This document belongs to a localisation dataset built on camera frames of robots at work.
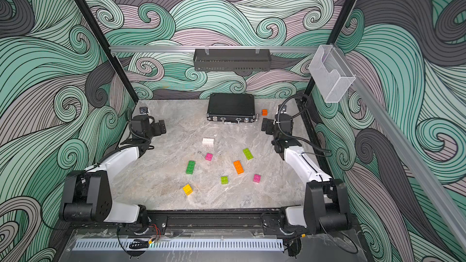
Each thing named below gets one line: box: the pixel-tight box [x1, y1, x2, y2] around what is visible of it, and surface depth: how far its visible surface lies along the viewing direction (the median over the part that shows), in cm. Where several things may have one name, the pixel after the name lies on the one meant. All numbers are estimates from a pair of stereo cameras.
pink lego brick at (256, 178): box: [253, 173, 262, 184], surface depth 87 cm
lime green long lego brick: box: [242, 147, 255, 161], surface depth 97 cm
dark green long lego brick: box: [185, 160, 196, 175], surface depth 90 cm
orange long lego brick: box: [233, 160, 245, 175], surface depth 91 cm
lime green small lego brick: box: [220, 175, 229, 185], surface depth 87 cm
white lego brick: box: [202, 137, 215, 145], surface depth 100 cm
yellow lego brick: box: [182, 183, 193, 196], surface depth 81 cm
